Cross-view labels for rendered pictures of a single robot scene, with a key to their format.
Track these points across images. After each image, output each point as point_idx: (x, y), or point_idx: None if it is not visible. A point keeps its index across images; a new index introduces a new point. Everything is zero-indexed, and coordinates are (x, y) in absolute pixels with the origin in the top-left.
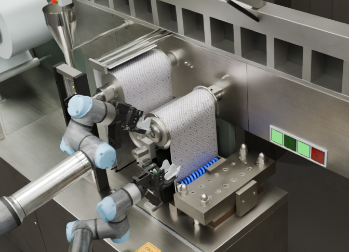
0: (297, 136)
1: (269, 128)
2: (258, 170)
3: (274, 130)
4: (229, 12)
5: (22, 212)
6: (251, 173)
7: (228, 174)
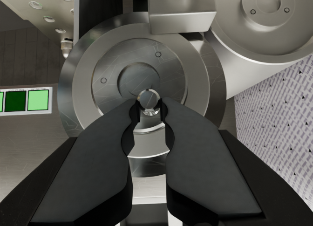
0: (5, 116)
1: (55, 105)
2: (49, 34)
3: (42, 108)
4: None
5: None
6: (44, 26)
7: (56, 7)
